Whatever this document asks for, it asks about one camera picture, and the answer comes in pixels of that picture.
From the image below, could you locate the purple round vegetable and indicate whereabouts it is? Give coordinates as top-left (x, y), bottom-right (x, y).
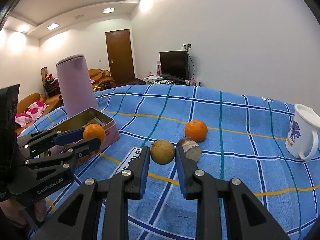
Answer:
top-left (49, 144), bottom-right (73, 156)

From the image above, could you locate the person's left hand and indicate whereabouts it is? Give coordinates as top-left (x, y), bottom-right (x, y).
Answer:
top-left (0, 198), bottom-right (48, 230)

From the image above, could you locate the brown wooden door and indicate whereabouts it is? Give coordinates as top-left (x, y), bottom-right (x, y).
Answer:
top-left (105, 29), bottom-right (136, 85)

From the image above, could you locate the dark wooden cabinet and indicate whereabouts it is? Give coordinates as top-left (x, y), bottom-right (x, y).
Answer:
top-left (40, 67), bottom-right (61, 98)

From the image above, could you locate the black power cable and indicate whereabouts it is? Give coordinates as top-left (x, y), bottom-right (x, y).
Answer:
top-left (182, 44), bottom-right (196, 79)

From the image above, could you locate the pink floral pillow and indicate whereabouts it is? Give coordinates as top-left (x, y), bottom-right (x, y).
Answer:
top-left (27, 100), bottom-right (48, 119)
top-left (14, 112), bottom-right (34, 128)

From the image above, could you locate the orange leather sofa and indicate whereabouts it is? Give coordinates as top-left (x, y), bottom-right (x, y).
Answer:
top-left (15, 93), bottom-right (63, 130)

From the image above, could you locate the black television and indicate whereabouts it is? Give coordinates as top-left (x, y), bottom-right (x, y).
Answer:
top-left (159, 50), bottom-right (191, 80)

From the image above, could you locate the blue plaid blanket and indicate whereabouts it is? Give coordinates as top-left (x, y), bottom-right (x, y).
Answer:
top-left (16, 84), bottom-right (320, 240)

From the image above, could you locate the orange leather armchair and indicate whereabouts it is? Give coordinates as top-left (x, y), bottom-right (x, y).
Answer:
top-left (88, 69), bottom-right (116, 88)

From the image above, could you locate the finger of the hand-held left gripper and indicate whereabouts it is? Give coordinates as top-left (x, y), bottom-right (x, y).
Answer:
top-left (24, 137), bottom-right (102, 171)
top-left (17, 127), bottom-right (85, 158)

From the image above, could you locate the tall purple cylinder container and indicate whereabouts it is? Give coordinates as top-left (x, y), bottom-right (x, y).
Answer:
top-left (55, 54), bottom-right (98, 118)

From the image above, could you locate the large orange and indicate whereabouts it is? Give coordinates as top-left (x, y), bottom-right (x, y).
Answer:
top-left (184, 120), bottom-right (208, 142)

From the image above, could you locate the pink metal tin box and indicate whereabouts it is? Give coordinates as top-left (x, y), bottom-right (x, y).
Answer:
top-left (46, 107), bottom-right (120, 167)

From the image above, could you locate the cut taro with pale face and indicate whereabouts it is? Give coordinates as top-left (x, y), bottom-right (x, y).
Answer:
top-left (177, 137), bottom-right (202, 162)

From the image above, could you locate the dull yellow round fruit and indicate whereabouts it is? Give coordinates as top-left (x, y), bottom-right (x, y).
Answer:
top-left (150, 140), bottom-right (176, 165)

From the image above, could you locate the white printed mug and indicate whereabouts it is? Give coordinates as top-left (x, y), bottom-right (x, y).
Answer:
top-left (285, 104), bottom-right (320, 160)

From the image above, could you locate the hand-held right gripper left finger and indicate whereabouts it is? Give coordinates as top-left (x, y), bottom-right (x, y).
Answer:
top-left (32, 145), bottom-right (151, 240)

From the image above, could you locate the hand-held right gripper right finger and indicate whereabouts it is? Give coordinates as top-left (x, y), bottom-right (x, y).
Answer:
top-left (175, 145), bottom-right (290, 240)

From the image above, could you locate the small orange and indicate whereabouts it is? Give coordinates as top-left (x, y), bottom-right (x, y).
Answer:
top-left (83, 124), bottom-right (106, 145)

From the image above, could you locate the low television stand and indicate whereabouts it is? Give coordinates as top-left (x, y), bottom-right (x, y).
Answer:
top-left (143, 75), bottom-right (200, 87)

